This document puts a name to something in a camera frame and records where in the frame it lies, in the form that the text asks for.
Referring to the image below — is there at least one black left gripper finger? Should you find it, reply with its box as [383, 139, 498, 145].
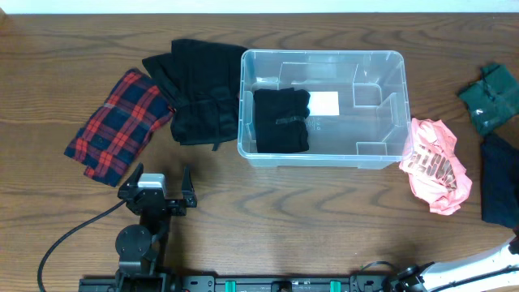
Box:
[182, 166, 197, 208]
[127, 162, 144, 189]

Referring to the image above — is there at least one small black garment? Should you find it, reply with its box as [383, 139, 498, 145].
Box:
[253, 88, 310, 153]

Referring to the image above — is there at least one pink printed t-shirt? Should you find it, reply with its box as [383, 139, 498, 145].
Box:
[399, 118, 473, 216]

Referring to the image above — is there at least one navy blue garment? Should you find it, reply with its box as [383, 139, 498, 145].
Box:
[481, 134, 518, 229]

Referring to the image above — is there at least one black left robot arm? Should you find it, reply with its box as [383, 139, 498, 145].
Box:
[115, 164, 197, 275]

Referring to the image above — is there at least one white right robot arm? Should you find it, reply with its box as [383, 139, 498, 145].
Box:
[384, 234, 518, 292]

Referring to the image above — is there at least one red plaid folded shirt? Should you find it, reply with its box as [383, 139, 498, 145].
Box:
[64, 69, 174, 187]

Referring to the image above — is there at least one large black folded garment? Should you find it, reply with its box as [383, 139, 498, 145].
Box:
[142, 39, 247, 151]

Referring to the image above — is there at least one clear plastic storage bin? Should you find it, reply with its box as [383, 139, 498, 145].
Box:
[237, 49, 413, 170]

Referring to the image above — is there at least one white label in bin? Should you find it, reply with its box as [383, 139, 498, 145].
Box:
[308, 92, 340, 116]

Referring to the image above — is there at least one dark green folded garment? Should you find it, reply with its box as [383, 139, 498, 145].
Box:
[457, 63, 518, 136]

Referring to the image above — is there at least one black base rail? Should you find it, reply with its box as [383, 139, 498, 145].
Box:
[78, 274, 395, 292]

